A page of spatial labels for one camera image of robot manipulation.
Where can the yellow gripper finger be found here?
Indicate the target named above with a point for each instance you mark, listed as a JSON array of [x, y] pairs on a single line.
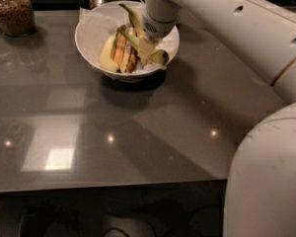
[[146, 46]]

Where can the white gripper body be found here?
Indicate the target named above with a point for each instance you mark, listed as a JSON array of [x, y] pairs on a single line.
[[157, 29]]

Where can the white paper liner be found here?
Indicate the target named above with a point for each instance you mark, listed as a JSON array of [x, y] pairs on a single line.
[[95, 27]]

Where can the upright green banana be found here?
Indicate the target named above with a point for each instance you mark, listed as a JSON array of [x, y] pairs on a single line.
[[135, 20]]

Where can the white bowl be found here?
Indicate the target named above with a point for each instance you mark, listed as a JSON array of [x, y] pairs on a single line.
[[88, 33]]

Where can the orange bruised banana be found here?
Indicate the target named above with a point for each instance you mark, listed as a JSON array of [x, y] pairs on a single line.
[[120, 43]]

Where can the yellow banana left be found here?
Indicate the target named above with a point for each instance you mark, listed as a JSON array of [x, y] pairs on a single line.
[[106, 56]]

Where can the glass jar left with grains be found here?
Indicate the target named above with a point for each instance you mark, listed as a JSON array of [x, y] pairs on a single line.
[[17, 18]]

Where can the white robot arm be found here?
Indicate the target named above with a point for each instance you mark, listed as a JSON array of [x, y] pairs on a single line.
[[260, 198]]

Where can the brown spotted banana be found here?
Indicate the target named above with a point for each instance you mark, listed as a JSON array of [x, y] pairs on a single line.
[[129, 59]]

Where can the green-yellow banana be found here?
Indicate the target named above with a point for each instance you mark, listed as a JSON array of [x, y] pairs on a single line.
[[158, 56]]

